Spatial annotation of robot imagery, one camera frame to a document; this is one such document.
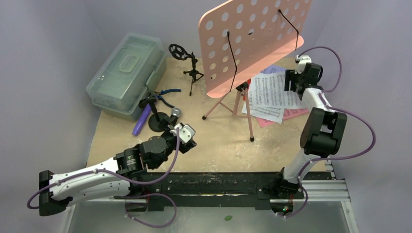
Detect purple toy microphone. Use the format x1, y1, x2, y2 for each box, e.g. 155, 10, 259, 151
132, 104, 151, 136

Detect black silver condenser microphone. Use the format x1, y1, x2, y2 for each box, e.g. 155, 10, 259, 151
166, 107, 181, 127

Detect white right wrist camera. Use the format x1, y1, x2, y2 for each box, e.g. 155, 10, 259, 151
294, 55, 311, 74

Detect blue-handled pliers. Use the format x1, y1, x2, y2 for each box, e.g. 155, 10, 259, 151
154, 88, 181, 108

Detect lavender sheet music page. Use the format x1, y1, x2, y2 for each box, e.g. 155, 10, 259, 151
261, 65, 286, 74

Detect pink music stand tripod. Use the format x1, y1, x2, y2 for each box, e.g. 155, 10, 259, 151
198, 0, 313, 142

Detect black tripod mic stand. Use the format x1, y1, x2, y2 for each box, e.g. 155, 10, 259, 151
168, 43, 205, 97

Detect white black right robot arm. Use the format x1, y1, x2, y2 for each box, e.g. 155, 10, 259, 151
273, 62, 347, 198

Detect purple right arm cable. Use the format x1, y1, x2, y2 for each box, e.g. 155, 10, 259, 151
274, 46, 377, 219

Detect white sheet music page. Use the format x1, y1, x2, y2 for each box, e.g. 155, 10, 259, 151
249, 72, 306, 109
249, 97, 284, 124

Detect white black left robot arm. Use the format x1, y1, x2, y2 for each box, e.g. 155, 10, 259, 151
37, 123, 197, 216

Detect aluminium front frame rail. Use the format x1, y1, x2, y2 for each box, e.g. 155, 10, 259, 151
63, 163, 358, 233

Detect pink sheet music page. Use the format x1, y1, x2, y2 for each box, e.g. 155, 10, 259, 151
256, 109, 309, 128

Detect clear green plastic storage box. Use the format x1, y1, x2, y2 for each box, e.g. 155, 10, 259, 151
86, 33, 166, 121

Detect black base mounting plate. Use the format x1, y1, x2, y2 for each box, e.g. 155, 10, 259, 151
114, 172, 305, 211

